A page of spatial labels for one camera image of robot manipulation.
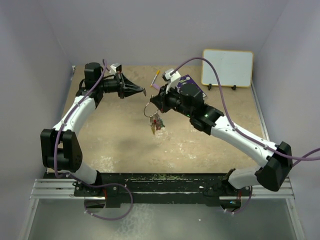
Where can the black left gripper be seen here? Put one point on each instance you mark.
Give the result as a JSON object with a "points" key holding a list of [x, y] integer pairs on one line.
{"points": [[125, 87]]}

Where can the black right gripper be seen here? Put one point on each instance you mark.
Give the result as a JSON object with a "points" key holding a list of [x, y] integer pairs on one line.
{"points": [[161, 99]]}

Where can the red key tag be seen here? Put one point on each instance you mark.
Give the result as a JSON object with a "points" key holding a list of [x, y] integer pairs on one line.
{"points": [[156, 123]]}

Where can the large metal keyring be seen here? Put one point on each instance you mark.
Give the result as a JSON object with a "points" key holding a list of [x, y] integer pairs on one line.
{"points": [[150, 110]]}

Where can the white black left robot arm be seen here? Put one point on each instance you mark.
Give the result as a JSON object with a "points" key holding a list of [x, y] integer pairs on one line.
{"points": [[60, 148]]}

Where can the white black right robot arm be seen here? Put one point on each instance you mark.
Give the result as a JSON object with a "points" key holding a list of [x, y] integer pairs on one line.
{"points": [[273, 160]]}

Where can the pink translucent lead case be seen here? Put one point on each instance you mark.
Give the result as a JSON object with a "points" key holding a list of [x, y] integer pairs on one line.
{"points": [[156, 86]]}

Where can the yellow capped marker pen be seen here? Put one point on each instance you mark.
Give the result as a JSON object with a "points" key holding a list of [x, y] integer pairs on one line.
{"points": [[154, 78]]}

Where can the black whiteboard stand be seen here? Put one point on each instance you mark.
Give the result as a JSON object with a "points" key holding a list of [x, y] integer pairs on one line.
{"points": [[209, 87]]}

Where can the yellow framed whiteboard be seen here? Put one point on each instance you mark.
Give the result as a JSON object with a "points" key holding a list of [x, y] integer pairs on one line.
{"points": [[234, 67]]}

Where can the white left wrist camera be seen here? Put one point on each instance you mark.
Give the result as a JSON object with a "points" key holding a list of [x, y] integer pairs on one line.
{"points": [[115, 68]]}

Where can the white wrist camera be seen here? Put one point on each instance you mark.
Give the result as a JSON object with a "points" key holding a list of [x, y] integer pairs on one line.
{"points": [[171, 79], [115, 68]]}

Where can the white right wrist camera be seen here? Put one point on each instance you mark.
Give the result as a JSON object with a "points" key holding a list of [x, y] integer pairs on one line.
{"points": [[171, 79]]}

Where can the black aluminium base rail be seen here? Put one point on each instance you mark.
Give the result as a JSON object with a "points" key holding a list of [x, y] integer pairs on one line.
{"points": [[208, 189]]}

